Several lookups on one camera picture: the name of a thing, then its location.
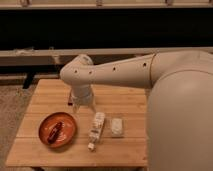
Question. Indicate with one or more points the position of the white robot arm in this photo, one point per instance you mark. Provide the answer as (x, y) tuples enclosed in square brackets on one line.
[(179, 124)]

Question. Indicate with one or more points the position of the white squeeze tube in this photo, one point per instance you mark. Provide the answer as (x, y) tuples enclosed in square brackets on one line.
[(96, 130)]

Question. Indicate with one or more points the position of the wooden table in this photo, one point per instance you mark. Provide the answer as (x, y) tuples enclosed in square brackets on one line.
[(51, 95)]

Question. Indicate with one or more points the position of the dark red object on plate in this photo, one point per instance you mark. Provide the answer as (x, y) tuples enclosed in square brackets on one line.
[(54, 133)]

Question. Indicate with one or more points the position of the brown chocolate bar box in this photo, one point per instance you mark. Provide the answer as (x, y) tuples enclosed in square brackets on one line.
[(70, 99)]

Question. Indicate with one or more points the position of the white eraser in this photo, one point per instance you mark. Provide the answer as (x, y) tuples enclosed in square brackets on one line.
[(116, 127)]

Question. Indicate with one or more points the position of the long metal rail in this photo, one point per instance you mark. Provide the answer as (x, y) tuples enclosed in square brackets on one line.
[(23, 57)]

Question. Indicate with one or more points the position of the orange round plate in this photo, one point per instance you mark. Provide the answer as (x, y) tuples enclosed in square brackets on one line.
[(67, 133)]

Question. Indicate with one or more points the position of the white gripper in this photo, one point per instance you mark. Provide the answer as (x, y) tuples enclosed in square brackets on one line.
[(82, 93)]

